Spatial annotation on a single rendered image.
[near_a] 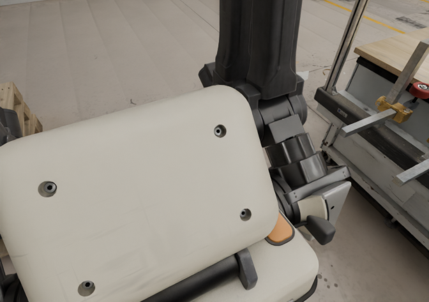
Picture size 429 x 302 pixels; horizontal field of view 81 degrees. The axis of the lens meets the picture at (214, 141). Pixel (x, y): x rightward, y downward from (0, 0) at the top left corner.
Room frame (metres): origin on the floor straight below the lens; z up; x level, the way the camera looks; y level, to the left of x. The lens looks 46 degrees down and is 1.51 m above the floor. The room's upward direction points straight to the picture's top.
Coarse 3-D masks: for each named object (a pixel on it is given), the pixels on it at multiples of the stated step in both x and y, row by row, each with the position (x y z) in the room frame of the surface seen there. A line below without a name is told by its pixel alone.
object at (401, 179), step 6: (426, 162) 0.56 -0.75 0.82; (414, 168) 0.54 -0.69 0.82; (420, 168) 0.54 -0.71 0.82; (426, 168) 0.54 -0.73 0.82; (402, 174) 0.51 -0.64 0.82; (408, 174) 0.51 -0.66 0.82; (414, 174) 0.51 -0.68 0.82; (420, 174) 0.52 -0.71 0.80; (396, 180) 0.50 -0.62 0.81; (402, 180) 0.49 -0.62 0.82; (408, 180) 0.49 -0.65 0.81
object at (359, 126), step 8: (408, 104) 0.88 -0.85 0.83; (416, 104) 0.89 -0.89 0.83; (384, 112) 0.83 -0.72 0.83; (392, 112) 0.83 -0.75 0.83; (368, 120) 0.78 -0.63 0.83; (376, 120) 0.78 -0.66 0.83; (384, 120) 0.81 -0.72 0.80; (344, 128) 0.73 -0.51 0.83; (352, 128) 0.73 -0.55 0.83; (360, 128) 0.74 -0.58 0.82; (344, 136) 0.71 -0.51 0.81
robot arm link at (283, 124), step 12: (264, 108) 0.30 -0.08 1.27; (276, 108) 0.30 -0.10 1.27; (288, 108) 0.31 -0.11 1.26; (264, 120) 0.28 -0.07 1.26; (276, 120) 0.29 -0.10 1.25; (288, 120) 0.28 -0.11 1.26; (300, 120) 0.29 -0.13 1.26; (264, 132) 0.28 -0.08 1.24; (276, 132) 0.27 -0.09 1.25; (288, 132) 0.27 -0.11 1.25; (300, 132) 0.27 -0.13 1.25; (264, 144) 0.27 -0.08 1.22
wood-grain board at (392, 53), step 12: (396, 36) 1.40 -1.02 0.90; (408, 36) 1.40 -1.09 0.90; (420, 36) 1.40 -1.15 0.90; (360, 48) 1.26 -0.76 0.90; (372, 48) 1.26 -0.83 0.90; (384, 48) 1.26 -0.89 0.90; (396, 48) 1.26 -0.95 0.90; (408, 48) 1.26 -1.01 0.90; (372, 60) 1.17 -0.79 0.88; (384, 60) 1.14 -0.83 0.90; (396, 60) 1.14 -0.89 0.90; (408, 60) 1.14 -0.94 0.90; (396, 72) 1.05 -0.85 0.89; (420, 72) 1.03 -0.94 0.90
